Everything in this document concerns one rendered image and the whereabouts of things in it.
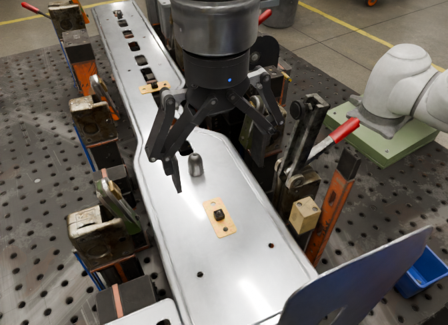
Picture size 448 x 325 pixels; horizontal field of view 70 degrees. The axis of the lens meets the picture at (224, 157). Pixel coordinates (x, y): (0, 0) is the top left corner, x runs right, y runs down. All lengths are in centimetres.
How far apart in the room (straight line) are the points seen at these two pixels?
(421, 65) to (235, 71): 87
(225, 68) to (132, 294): 39
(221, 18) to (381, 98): 93
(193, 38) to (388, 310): 78
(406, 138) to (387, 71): 26
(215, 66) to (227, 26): 5
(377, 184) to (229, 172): 61
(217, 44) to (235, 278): 36
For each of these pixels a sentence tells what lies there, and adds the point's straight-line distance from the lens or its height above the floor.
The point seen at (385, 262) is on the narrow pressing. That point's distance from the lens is 23.
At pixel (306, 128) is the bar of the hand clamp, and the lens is 53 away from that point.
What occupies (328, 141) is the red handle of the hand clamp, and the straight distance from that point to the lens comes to 59.
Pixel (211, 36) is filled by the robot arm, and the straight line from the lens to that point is 32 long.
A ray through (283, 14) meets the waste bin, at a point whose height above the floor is 15.
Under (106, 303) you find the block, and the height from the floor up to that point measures 98.
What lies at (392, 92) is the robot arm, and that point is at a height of 92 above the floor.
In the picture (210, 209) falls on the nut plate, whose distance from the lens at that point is 60.
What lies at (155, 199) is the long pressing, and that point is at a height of 100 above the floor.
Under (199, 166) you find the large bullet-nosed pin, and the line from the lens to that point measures 64.
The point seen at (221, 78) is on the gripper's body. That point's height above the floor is 131.
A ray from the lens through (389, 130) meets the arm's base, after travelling 125.
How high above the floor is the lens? 149
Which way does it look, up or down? 45 degrees down
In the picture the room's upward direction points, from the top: straight up
